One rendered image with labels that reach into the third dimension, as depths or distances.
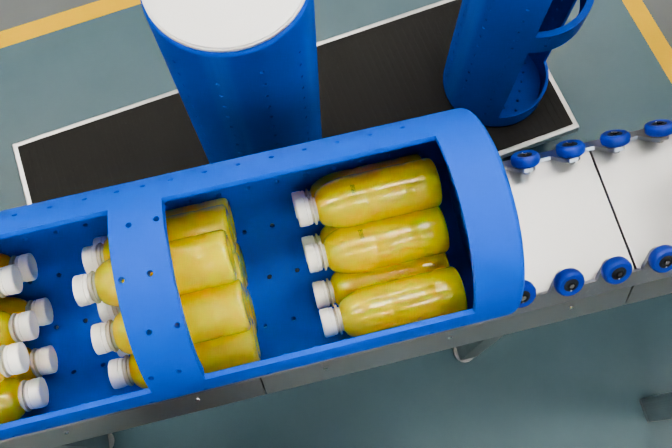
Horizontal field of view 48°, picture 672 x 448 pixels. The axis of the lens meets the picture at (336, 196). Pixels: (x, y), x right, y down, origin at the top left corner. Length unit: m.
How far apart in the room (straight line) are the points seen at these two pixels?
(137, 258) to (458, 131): 0.41
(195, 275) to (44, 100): 1.61
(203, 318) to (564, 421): 1.37
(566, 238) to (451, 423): 0.96
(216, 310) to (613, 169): 0.69
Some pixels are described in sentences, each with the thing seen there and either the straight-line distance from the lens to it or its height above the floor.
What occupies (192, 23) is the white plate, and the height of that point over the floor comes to 1.04.
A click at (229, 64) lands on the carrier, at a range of 1.23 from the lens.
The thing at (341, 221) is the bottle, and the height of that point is 1.11.
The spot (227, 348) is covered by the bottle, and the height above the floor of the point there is 1.08.
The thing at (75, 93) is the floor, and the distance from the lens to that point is 2.46.
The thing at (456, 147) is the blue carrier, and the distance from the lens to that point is 0.91.
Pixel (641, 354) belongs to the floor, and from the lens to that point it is 2.23.
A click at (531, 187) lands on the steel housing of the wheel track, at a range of 1.24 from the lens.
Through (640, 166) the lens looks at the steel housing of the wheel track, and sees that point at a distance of 1.31.
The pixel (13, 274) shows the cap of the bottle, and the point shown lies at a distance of 1.06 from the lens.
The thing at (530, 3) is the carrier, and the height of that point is 0.74.
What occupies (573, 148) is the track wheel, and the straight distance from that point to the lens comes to 1.22.
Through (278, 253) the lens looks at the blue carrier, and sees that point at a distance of 1.14.
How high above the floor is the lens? 2.06
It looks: 70 degrees down
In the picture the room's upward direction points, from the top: 1 degrees counter-clockwise
